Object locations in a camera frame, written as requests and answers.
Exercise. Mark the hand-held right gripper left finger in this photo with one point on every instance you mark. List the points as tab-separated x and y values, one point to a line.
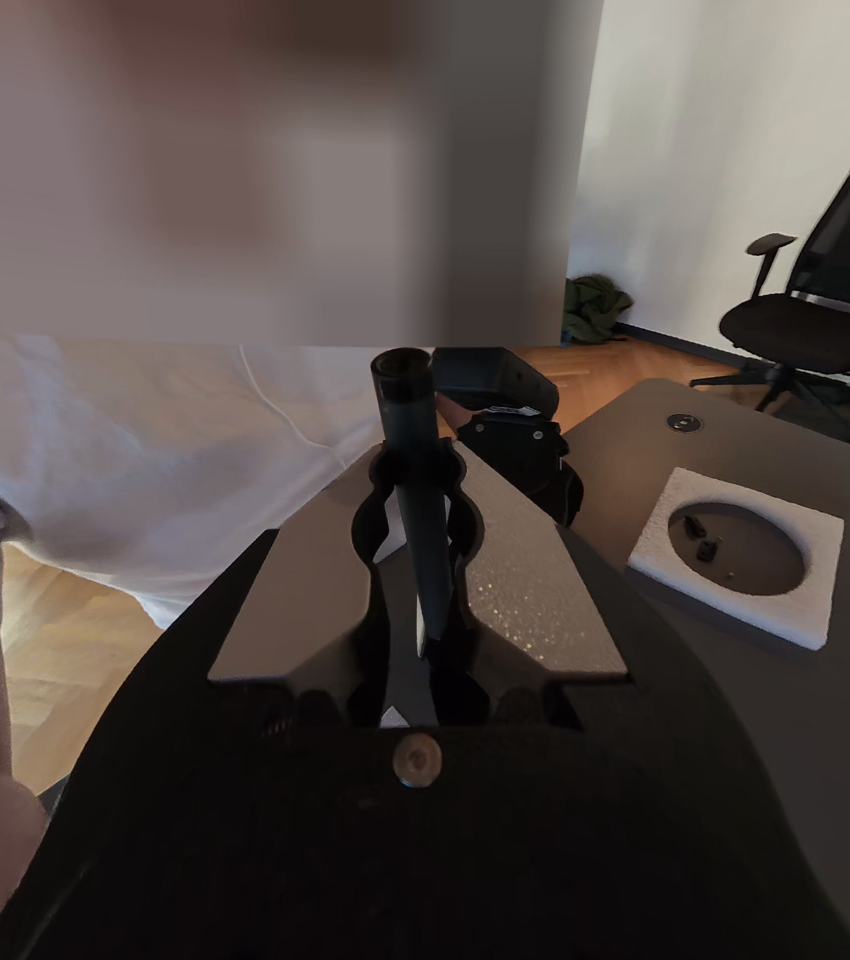
290	607

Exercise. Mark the black mesh office chair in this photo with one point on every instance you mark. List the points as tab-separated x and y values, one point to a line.
807	330

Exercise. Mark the wood edged desk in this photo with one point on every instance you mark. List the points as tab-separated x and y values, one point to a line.
770	712

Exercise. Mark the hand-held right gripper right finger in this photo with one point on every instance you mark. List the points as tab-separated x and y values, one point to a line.
537	600

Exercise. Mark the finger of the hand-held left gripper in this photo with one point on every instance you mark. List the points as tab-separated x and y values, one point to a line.
391	532

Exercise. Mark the round desk control button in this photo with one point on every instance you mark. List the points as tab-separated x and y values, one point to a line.
684	422

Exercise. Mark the green cloth bundle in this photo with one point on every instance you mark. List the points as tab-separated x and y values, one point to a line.
593	307

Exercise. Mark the white foam piece with cutout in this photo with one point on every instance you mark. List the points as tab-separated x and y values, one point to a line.
822	585

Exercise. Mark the black precision screwdriver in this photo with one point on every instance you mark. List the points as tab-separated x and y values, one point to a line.
425	540

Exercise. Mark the person in white shirt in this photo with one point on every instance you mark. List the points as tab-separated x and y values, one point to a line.
132	487

